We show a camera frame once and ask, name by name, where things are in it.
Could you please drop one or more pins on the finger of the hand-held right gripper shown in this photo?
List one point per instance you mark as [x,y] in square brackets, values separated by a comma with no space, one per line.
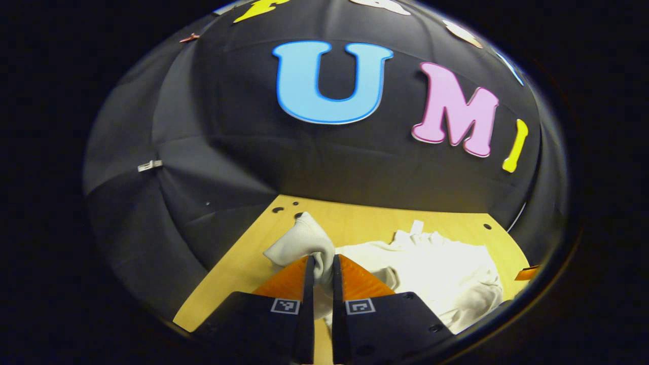
[526,273]

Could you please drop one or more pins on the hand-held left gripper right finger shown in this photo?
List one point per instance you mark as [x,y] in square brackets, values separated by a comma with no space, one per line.
[338,304]

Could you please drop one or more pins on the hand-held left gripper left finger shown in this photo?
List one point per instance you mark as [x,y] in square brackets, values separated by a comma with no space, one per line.
[304,304]

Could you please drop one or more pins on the cream white sweatshirt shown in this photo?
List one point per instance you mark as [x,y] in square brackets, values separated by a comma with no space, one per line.
[431,274]

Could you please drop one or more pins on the black backdrop cloth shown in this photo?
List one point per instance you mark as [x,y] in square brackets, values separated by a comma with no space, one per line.
[213,126]

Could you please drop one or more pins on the white cloth clip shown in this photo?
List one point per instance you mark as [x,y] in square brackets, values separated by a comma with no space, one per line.
[150,166]

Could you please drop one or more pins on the orange cloth clip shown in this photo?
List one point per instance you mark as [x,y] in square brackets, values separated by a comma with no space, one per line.
[189,38]

